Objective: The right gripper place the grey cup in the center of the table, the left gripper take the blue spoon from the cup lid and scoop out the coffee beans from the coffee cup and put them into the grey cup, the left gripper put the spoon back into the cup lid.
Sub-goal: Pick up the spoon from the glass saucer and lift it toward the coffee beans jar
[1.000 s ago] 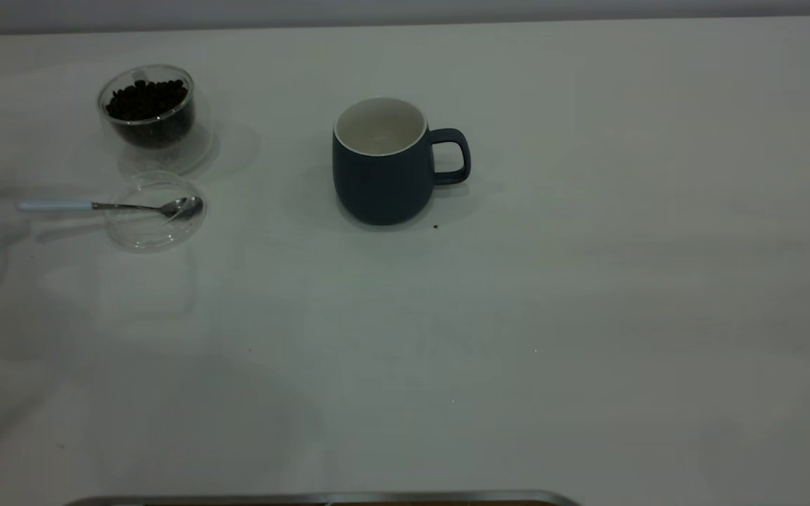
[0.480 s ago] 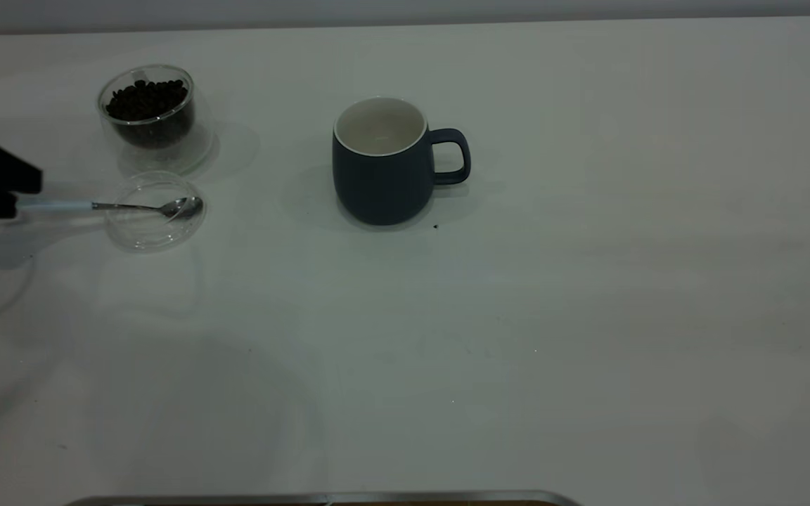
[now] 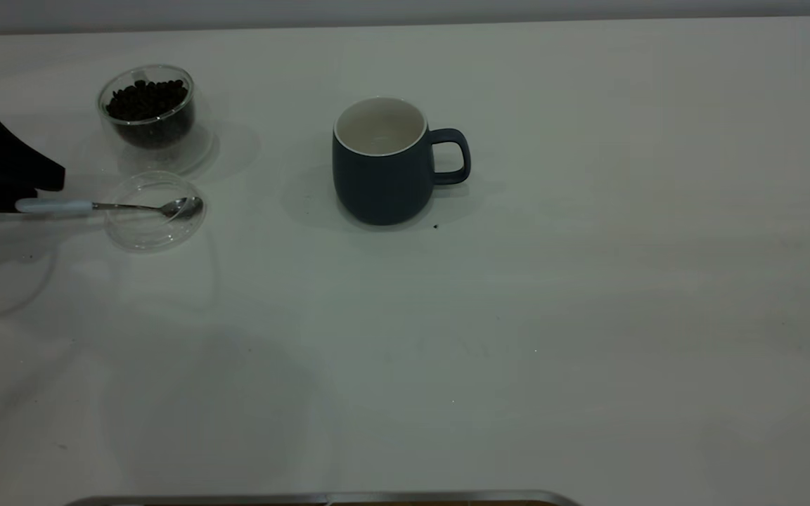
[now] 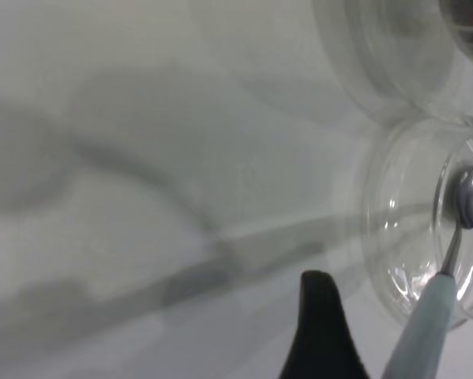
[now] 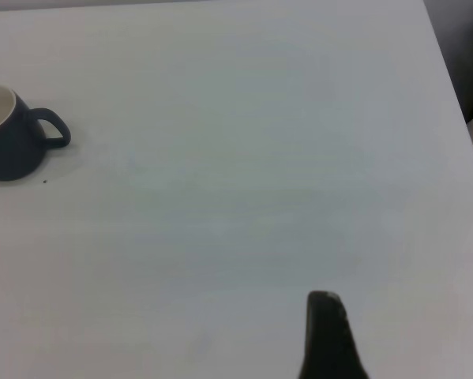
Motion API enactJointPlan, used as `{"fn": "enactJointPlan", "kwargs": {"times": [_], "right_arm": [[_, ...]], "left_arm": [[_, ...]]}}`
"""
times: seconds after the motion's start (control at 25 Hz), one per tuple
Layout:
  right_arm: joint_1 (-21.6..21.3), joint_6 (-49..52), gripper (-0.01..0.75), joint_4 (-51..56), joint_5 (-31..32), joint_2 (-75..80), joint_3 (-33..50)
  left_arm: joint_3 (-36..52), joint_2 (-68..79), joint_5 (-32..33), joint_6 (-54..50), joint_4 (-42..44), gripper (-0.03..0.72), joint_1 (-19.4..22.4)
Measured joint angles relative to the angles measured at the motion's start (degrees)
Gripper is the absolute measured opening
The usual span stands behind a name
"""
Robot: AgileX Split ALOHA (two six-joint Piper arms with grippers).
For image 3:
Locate metal spoon light-blue handle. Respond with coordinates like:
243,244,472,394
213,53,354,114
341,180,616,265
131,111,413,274
15,197,204,220

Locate dark grey-blue ceramic mug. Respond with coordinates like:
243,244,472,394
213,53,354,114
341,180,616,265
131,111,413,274
332,97,471,227

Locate glass bowl of coffee beans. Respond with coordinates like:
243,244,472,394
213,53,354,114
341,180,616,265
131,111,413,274
98,65,214,176

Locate dark coffee beans pile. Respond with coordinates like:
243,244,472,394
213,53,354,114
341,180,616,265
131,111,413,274
106,79,195,148

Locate clear glass lid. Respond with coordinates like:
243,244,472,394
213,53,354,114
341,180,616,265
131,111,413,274
105,171,207,252

